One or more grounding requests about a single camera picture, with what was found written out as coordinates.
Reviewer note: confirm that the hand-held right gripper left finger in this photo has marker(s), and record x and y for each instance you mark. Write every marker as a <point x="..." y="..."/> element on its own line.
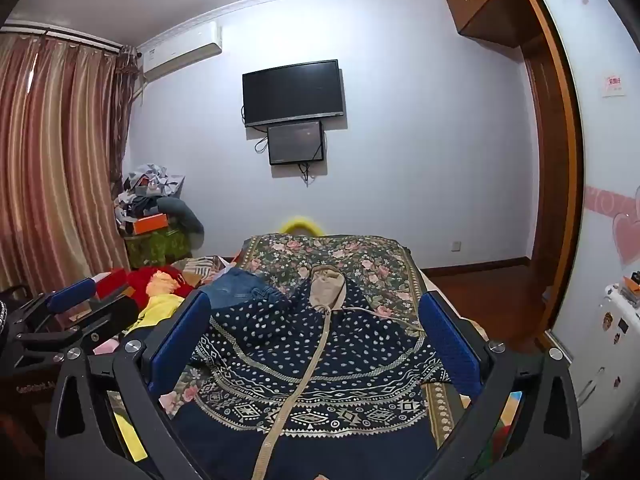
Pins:
<point x="180" y="345"/>

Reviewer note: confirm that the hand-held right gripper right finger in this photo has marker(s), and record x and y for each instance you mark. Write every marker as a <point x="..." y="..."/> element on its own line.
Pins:
<point x="450" y="345"/>

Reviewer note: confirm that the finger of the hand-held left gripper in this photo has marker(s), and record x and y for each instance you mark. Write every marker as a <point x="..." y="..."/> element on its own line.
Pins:
<point x="105" y="317"/>
<point x="70" y="295"/>

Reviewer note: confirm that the navy patterned hooded robe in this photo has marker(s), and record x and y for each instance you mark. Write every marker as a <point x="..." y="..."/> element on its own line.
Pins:
<point x="370" y="370"/>

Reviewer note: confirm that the yellow cloth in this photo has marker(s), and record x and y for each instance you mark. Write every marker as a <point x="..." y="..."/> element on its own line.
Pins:
<point x="155" y="310"/>

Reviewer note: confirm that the red knitted cloth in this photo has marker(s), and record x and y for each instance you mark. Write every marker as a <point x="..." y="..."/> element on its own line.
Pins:
<point x="147" y="276"/>

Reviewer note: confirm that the beige patterned cloth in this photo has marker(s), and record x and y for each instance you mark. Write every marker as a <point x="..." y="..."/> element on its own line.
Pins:
<point x="200" y="266"/>

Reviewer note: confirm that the blue jeans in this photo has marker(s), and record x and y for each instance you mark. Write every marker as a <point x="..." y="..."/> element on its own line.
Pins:
<point x="240" y="287"/>

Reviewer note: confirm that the orange box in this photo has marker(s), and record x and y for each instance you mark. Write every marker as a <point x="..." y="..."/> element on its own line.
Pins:
<point x="150" y="223"/>

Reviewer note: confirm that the dark floral bedspread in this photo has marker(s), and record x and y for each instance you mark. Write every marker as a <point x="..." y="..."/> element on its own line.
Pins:
<point x="360" y="260"/>

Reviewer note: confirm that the grey pillow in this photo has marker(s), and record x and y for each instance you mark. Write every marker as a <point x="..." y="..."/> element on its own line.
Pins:
<point x="187" y="217"/>

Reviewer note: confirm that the pile of clutter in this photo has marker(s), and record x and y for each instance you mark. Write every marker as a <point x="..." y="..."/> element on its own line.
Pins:
<point x="145" y="185"/>

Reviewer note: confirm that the brown striped curtain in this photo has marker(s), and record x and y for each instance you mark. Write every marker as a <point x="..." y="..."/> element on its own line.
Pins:
<point x="50" y="160"/>

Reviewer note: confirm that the white rounded appliance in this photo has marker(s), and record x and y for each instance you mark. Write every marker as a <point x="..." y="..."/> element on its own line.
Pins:
<point x="600" y="360"/>

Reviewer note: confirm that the brown wooden door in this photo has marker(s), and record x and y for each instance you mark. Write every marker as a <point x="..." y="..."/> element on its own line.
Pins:
<point x="540" y="160"/>

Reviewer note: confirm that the pink heart decal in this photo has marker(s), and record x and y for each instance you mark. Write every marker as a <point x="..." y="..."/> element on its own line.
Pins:
<point x="627" y="235"/>

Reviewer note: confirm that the small black monitor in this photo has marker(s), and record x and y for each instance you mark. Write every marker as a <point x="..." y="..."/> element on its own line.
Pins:
<point x="296" y="142"/>

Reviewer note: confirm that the white air conditioner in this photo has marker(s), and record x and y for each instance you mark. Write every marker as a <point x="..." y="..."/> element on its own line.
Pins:
<point x="180" y="55"/>

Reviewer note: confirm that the red white door sticker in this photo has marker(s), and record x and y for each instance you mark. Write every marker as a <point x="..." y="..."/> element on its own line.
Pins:
<point x="614" y="85"/>

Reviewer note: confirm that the wooden overhead cabinet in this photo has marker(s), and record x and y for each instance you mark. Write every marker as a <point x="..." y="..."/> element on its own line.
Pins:
<point x="480" y="5"/>

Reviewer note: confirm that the black wall television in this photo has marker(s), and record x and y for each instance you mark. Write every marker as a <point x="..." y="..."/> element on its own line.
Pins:
<point x="294" y="92"/>

